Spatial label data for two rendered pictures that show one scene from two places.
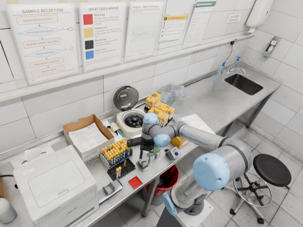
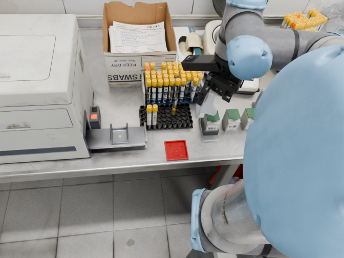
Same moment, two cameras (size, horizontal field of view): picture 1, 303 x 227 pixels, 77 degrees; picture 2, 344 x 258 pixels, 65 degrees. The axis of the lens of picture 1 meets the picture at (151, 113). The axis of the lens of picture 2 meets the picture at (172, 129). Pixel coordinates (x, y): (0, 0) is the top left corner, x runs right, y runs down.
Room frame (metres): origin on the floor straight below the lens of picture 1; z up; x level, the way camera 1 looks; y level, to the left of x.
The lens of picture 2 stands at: (0.27, -0.21, 1.61)
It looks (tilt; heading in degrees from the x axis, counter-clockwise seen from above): 55 degrees down; 34
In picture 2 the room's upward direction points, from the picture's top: 8 degrees clockwise
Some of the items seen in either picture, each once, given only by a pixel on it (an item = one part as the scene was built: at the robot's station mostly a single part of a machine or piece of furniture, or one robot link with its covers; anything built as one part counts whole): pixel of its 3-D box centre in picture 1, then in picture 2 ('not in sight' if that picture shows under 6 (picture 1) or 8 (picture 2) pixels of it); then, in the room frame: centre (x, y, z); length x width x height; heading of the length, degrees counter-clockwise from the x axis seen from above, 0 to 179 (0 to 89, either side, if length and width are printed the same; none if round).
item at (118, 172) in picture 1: (121, 165); (166, 108); (0.71, 0.12, 0.93); 0.17 x 0.09 x 0.11; 139
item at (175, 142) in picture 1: (179, 137); not in sight; (1.06, -0.26, 0.93); 0.13 x 0.13 x 0.10; 48
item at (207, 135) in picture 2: (143, 164); (209, 127); (0.77, -0.01, 0.89); 0.09 x 0.05 x 0.04; 46
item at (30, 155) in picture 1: (34, 157); not in sight; (0.63, 0.66, 0.94); 0.22 x 0.12 x 0.13; 143
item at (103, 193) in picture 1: (105, 192); (112, 135); (0.52, 0.17, 0.92); 0.21 x 0.07 x 0.05; 139
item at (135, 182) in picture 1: (135, 182); (176, 150); (0.64, 0.01, 0.88); 0.07 x 0.07 x 0.01; 49
